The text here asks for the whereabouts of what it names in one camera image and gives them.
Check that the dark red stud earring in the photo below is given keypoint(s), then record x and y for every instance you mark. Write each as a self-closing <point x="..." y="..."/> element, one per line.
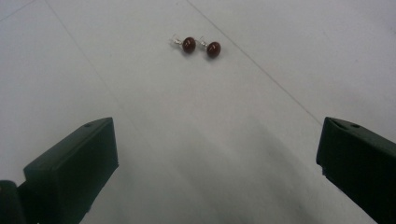
<point x="189" y="44"/>
<point x="213" y="49"/>

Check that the white table mat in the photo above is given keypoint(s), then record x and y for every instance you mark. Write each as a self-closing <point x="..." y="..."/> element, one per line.
<point x="199" y="109"/>

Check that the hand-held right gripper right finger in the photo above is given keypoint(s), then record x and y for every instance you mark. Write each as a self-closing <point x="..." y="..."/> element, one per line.
<point x="361" y="165"/>

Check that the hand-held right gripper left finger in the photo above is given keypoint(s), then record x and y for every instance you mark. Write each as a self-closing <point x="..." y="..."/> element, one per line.
<point x="71" y="168"/>

